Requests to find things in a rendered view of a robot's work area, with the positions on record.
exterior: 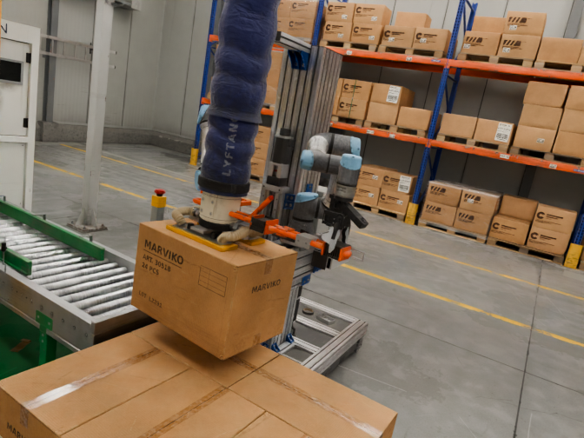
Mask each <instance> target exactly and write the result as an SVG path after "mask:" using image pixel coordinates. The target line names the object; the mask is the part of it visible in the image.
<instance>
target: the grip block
mask: <svg viewBox="0 0 584 438"><path fill-rule="evenodd" d="M264 216H265V215H264V214H262V215H255V216H251V221H250V226H249V229H252V230H254V231H257V232H259V233H262V234H263V231H264V235H268V234H273V233H275V232H272V231H270V230H268V226H269V225H271V226H274V225H275V224H277V225H278V223H279V219H275V218H273V217H270V216H265V217H264Z"/></svg>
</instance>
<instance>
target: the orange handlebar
mask: <svg viewBox="0 0 584 438"><path fill-rule="evenodd" d="M201 199H202V198H200V197H196V198H194V199H193V202H194V203H196V204H199V205H201ZM248 205H251V201H250V200H248V199H245V198H242V200H241V205H240V206H248ZM236 212H237V213H240V214H242V215H240V214H237V213H235V212H233V211H230V212H229V216H232V217H234V218H236V219H239V220H242V221H245V222H248V223H250V221H251V218H249V217H247V216H249V215H248V214H245V213H243V212H241V211H238V210H237V211H236ZM243 215H245V216H243ZM268 230H270V231H272V232H275V233H277V234H276V235H278V236H282V237H284V238H287V237H289V238H291V239H294V240H295V238H296V234H301V233H300V232H297V231H295V229H292V228H290V227H287V226H280V225H277V224H275V225H274V226H271V225H269V226H268ZM323 243H324V241H322V240H319V239H317V240H316V241H313V240H312V241H311V242H310V245H311V246H313V247H316V248H318V249H322V244H323ZM351 256H352V253H351V251H350V250H349V251H345V252H344V253H343V257H351Z"/></svg>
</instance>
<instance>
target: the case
mask: <svg viewBox="0 0 584 438"><path fill-rule="evenodd" d="M175 223H177V222H176V221H175V220H174V219H172V220H162V221H153V222H140V227H139V235H138V243H137V250H136V265H135V273H134V280H133V288H132V296H131V305H132V306H134V307H135V308H137V309H139V310H141V311H142V312H143V313H145V314H147V315H149V316H151V317H152V318H154V319H155V320H157V321H159V322H160V323H162V324H163V325H165V326H167V327H168V328H170V329H172V330H174V331H175V332H177V333H178V334H179V335H182V336H183V337H185V338H186V339H188V340H190V341H191V342H193V343H194V344H196V345H198V346H199V347H201V348H203V349H205V350H206V351H208V352H210V353H211V354H212V355H214V356H216V357H217V358H219V359H221V360H222V361H223V360H225V359H227V358H230V357H231V356H233V355H236V354H238V353H241V352H242V351H244V350H246V349H248V348H252V347H254V346H255V345H257V344H259V343H261V342H265V341H267V340H268V339H270V338H272V337H275V336H277V335H279V334H281V333H282V331H283V326H284V322H285V317H286V312H287V307H288V303H289V295H290V290H291V286H292V281H293V276H294V272H295V264H296V259H297V255H298V252H296V251H294V250H292V249H288V248H285V247H283V246H281V245H278V244H276V243H273V242H270V241H267V240H265V239H264V240H265V243H262V244H257V245H253V246H250V245H248V244H246V243H243V242H239V241H237V240H236V241H231V242H232V243H234V244H236V245H238V247H237V249H232V250H229V251H224V252H221V251H218V250H216V249H212V248H211V247H208V246H206V245H204V244H201V243H199V242H196V241H194V240H191V239H189V238H188V237H185V236H182V235H179V234H177V233H175V232H173V231H171V230H168V229H166V225H168V224H175Z"/></svg>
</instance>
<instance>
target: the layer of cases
mask: <svg viewBox="0 0 584 438"><path fill-rule="evenodd" d="M397 415H398V413H397V412H395V411H394V410H392V409H390V408H387V407H385V406H383V405H381V404H380V403H378V402H376V401H373V400H371V399H369V398H368V397H366V396H364V395H361V394H359V393H357V392H355V391H354V390H352V389H350V388H347V387H345V386H343V385H341V384H340V383H338V382H335V381H333V380H331V379H329V378H327V377H325V376H323V375H320V374H318V373H316V372H315V371H313V370H311V369H309V368H306V367H304V366H303V365H301V364H299V363H297V362H294V361H292V360H290V359H289V358H287V357H285V356H283V355H280V354H278V353H276V352H275V351H273V350H271V349H269V348H266V347H264V346H263V345H261V344H257V345H255V346H254V347H252V348H248V349H246V350H244V351H242V352H241V353H238V354H236V355H233V356H231V357H230V358H227V359H225V360H223V361H222V360H221V359H219V358H217V357H216V356H214V355H212V354H211V353H210V352H208V351H206V350H205V349H203V348H201V347H199V346H198V345H196V344H194V343H193V342H191V341H190V340H188V339H186V338H185V337H183V336H182V335H179V334H178V333H177V332H175V331H174V330H172V329H170V328H168V327H167V326H165V325H163V324H162V323H160V322H156V323H153V324H150V325H148V326H146V327H143V328H140V329H137V330H134V331H132V332H130V333H127V334H125V335H120V336H118V337H116V338H113V339H110V340H108V341H106V342H102V343H99V344H97V345H94V346H92V347H89V348H86V349H83V350H80V351H78V352H76V353H73V354H71V355H66V356H64V357H62V358H59V359H56V360H54V361H52V362H48V363H45V364H43V365H41V366H38V367H35V368H32V369H29V370H26V371H24V372H22V373H19V374H17V375H13V376H11V377H8V378H5V379H2V380H1V381H0V438H392V434H393V431H394V427H395V422H396V418H397Z"/></svg>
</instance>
